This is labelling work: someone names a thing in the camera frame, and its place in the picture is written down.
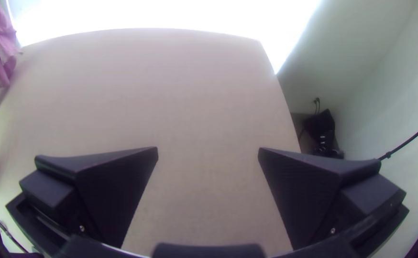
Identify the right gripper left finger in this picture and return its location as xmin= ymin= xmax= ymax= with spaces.
xmin=19 ymin=146 xmax=159 ymax=249

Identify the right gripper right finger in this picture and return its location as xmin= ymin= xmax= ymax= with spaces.
xmin=258 ymin=147 xmax=407 ymax=251

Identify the black cable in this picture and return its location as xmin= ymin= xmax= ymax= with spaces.
xmin=377 ymin=113 xmax=418 ymax=161
xmin=0 ymin=159 xmax=29 ymax=253

